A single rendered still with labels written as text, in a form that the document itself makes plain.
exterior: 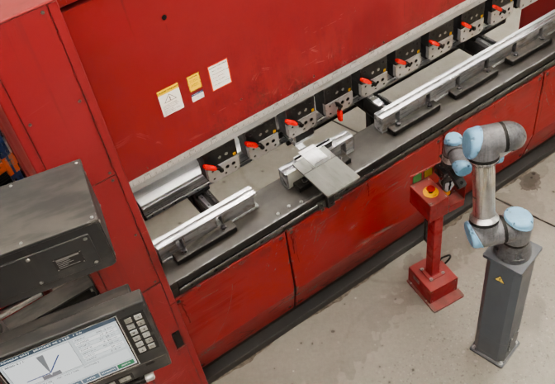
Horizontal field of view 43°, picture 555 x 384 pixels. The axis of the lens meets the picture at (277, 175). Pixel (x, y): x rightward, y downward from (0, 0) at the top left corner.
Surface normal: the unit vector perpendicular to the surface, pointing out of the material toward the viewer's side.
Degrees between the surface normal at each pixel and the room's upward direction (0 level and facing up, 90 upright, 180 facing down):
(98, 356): 90
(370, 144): 0
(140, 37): 90
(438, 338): 0
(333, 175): 0
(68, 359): 90
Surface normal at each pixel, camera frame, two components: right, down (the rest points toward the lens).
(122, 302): -0.12, -0.69
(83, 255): 0.37, 0.63
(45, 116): 0.56, 0.54
